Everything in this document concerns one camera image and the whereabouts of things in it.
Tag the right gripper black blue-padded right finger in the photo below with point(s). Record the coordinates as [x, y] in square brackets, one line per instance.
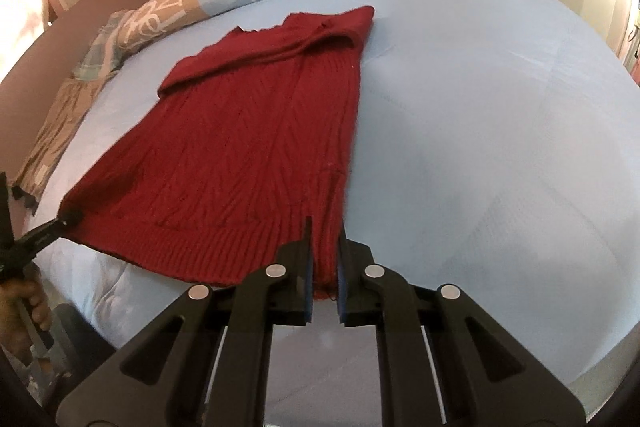
[442, 359]

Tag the tan brown folded cloth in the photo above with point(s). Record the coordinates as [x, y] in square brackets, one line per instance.
[69, 108]

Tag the pink bed headboard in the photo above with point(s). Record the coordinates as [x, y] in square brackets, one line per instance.
[29, 89]

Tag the person's left hand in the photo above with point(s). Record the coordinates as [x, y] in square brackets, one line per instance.
[17, 297]

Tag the red knitted sweater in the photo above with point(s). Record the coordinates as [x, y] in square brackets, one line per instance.
[247, 149]

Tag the plaid pillow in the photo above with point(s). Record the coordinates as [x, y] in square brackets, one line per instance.
[104, 55]

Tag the light blue bed sheet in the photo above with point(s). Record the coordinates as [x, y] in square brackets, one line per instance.
[497, 148]

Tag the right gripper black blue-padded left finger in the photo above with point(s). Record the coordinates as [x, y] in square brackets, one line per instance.
[204, 360]

